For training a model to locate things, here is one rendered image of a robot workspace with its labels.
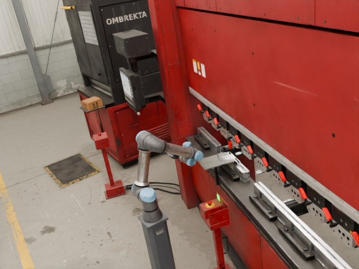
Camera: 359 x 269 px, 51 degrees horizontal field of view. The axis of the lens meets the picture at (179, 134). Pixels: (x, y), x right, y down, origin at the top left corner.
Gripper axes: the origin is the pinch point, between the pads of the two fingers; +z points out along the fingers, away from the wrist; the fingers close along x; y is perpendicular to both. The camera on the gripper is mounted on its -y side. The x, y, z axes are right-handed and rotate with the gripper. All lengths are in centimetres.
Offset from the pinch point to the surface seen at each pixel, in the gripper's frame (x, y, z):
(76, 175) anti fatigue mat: 84, -66, 224
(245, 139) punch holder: -30, 16, -80
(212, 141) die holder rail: -32.4, -25.6, -6.0
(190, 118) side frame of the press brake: -45, -22, 38
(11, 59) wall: 0, 15, 666
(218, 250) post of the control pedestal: 41, -48, -67
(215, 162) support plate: -11.5, -9.1, -43.4
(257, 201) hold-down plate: -2, -14, -96
